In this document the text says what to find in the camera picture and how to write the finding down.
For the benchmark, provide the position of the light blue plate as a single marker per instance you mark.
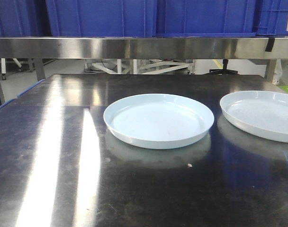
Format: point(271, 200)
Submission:
point(158, 121)
point(260, 113)

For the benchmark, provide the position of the left steel shelf leg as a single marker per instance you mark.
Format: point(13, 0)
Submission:
point(40, 72)

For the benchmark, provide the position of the steel shelf leg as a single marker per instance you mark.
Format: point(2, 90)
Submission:
point(40, 72)
point(270, 71)

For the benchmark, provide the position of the right steel shelf leg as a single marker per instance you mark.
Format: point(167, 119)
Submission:
point(270, 71)

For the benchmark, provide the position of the black office chair base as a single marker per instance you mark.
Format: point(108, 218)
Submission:
point(223, 70)

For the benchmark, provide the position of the right blue plastic crate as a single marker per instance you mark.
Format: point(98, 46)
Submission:
point(205, 18)

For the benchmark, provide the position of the blue plastic crate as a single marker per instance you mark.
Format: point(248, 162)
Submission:
point(23, 18)
point(205, 18)
point(102, 18)

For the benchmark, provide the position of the middle blue plastic crate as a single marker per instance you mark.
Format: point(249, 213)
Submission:
point(102, 18)

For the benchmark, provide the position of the black tape strip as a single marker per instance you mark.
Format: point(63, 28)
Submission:
point(270, 44)

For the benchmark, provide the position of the left blue plastic crate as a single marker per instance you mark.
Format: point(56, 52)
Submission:
point(23, 18)

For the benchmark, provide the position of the white metal frame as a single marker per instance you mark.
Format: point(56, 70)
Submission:
point(154, 66)

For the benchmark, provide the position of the stainless steel shelf rail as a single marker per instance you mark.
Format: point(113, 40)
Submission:
point(143, 48)

